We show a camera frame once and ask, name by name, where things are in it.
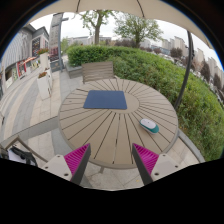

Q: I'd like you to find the round wooden slat table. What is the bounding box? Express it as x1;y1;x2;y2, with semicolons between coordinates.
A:
58;79;178;169

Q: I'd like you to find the blue mouse pad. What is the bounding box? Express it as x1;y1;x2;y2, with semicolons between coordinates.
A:
83;90;127;110

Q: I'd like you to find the tall grey sign pillar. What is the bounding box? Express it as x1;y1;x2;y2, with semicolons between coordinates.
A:
49;13;67;72

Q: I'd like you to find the dark curved umbrella pole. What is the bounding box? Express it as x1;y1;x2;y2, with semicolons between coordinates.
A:
174;30;194;110

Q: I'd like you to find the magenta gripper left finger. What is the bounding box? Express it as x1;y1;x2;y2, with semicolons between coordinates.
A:
42;144;91;185

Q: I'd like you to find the wooden slat chair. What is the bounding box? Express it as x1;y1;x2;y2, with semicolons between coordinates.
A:
82;61;115;83

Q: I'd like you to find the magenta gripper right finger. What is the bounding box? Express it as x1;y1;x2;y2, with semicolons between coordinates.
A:
132;143;180;185

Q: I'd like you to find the green trimmed hedge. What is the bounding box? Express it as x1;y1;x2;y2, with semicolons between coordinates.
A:
67;46;224;161

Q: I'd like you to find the white planter with flowers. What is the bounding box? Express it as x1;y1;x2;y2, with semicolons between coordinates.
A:
37;72;51;100

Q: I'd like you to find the white and teal computer mouse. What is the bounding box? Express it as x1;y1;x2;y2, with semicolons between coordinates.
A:
140;119;159;134

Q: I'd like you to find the beige patio umbrella canopy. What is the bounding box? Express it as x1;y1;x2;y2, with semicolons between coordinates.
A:
26;0;214;50

